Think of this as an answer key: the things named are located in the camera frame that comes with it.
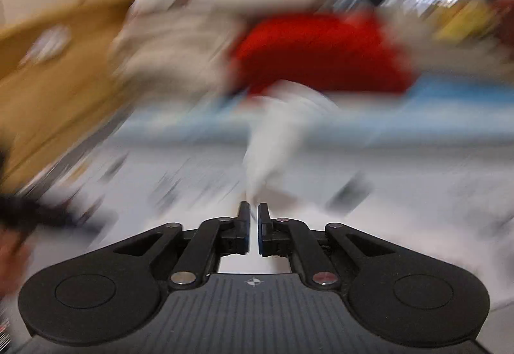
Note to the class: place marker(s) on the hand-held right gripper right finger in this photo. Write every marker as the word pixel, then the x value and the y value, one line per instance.
pixel 262 233

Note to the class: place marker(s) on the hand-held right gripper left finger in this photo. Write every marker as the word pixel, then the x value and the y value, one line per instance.
pixel 244 233

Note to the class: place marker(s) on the white small garment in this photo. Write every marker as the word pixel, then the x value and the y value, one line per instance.
pixel 277 137

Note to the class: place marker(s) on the brown cardboard box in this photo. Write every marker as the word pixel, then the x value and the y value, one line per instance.
pixel 52 101

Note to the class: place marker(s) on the red cloth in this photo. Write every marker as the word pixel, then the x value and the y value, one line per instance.
pixel 321 53

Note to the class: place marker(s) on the beige striped cloth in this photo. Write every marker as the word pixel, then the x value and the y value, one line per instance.
pixel 176 53

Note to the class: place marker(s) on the blue mat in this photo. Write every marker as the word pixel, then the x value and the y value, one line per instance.
pixel 441 113

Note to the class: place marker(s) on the yellow plush toy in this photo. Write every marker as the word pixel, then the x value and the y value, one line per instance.
pixel 466 20

